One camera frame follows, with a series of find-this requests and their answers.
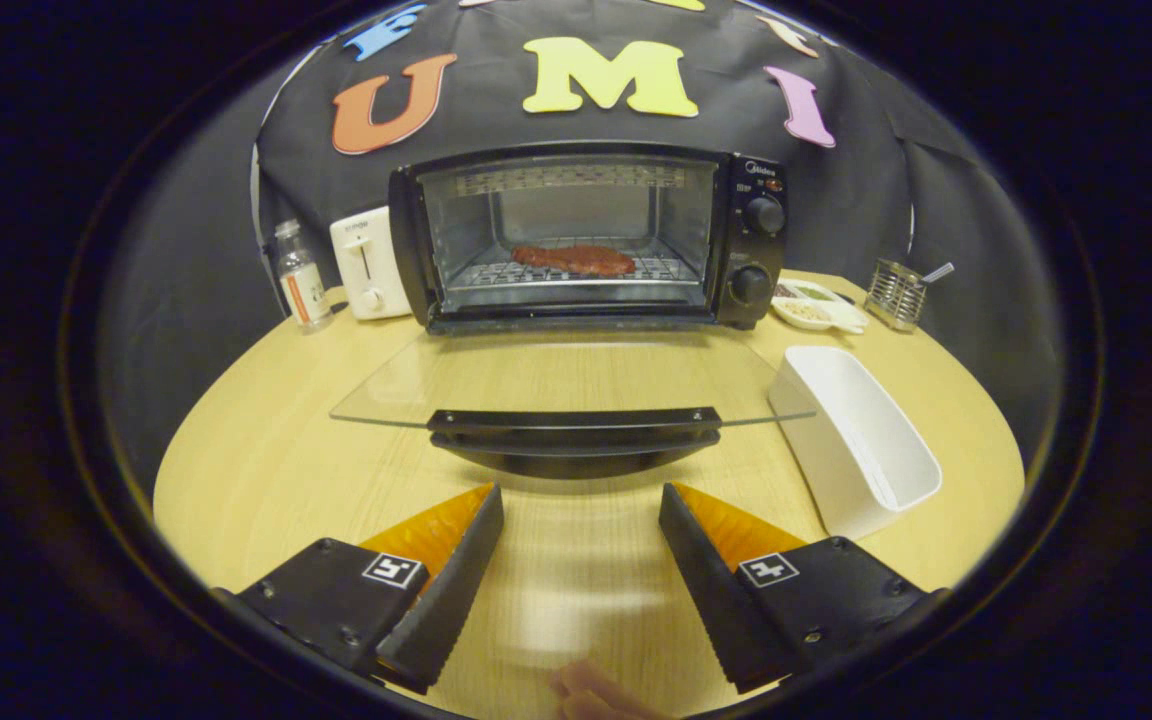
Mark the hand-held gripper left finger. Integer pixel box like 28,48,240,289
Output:
211,483,505,696

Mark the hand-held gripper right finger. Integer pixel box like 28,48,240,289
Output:
659,482,947,694

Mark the white rectangular tray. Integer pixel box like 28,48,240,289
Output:
766,346,943,541

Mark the black toaster oven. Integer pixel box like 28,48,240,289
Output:
329,140,817,481

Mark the brown steak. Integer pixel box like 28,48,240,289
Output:
511,244,637,278

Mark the white slot toaster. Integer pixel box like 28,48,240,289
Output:
329,206,413,321

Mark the white divided plate with grains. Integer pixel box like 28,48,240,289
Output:
771,280,869,335

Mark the small glass bottle orange label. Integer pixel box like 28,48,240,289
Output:
273,220,334,335

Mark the metal wire utensil holder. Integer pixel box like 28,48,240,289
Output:
864,259,927,333

